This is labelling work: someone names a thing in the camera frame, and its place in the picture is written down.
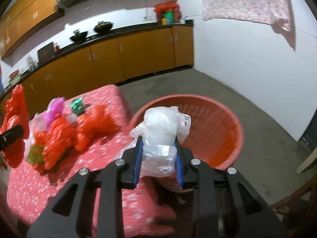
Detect red plastic bag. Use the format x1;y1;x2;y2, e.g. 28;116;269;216
75;104;120;153
1;84;30;168
33;116;76;171

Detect white clear plastic bag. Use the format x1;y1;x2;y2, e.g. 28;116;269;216
116;106;191;177

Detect magenta plastic bag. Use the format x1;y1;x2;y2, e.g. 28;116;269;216
44;97;65;127

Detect clear crinkled plastic bag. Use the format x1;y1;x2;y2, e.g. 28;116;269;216
24;111;47;160

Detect lower wooden kitchen cabinets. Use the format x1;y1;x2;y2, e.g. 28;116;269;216
0;25;195;119

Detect red plastic basket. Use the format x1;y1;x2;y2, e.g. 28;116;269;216
127;94;244;170

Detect red floral tablecloth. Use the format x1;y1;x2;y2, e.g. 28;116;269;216
7;85;176;237

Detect stacked bowls on counter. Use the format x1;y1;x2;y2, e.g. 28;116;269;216
9;70;21;85

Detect green foil wrapper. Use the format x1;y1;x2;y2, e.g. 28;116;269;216
70;97;90;116

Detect glass jar on counter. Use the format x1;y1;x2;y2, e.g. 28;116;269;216
26;56;37;70

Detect dark cutting board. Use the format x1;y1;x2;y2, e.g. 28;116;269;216
37;42;55;64

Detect red bottle on counter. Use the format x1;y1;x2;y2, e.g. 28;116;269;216
54;43;60;54

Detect black wok left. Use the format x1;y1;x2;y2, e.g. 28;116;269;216
70;30;88;42

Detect black wok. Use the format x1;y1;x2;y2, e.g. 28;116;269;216
70;30;88;42
94;21;113;34

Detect wooden chair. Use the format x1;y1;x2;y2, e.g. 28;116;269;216
270;176;316;237

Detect upper wooden cabinets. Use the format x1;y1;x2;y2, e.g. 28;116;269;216
1;0;64;59

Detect black wok right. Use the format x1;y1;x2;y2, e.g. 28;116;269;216
94;21;113;34

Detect red bag on counter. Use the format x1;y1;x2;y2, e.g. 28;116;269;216
154;2;181;25

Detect pink floral hanging cloth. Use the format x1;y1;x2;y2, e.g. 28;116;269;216
202;0;291;32

